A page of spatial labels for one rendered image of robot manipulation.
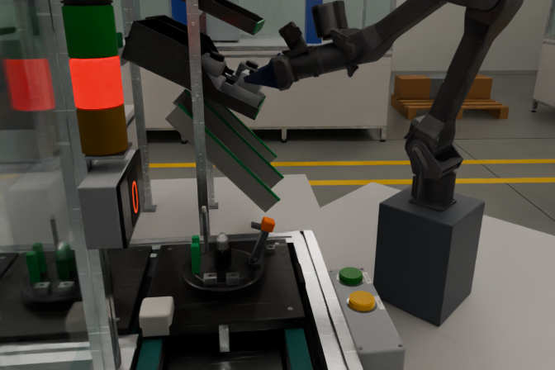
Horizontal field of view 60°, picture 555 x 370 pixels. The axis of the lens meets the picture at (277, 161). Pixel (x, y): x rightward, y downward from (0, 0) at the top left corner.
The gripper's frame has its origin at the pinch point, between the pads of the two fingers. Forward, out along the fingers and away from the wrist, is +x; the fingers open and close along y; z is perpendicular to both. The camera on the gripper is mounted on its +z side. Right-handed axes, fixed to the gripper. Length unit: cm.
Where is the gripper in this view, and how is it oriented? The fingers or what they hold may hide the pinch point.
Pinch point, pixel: (263, 73)
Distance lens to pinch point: 100.2
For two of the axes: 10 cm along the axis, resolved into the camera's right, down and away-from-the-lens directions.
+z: -2.4, -9.3, -2.7
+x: -9.6, 1.9, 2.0
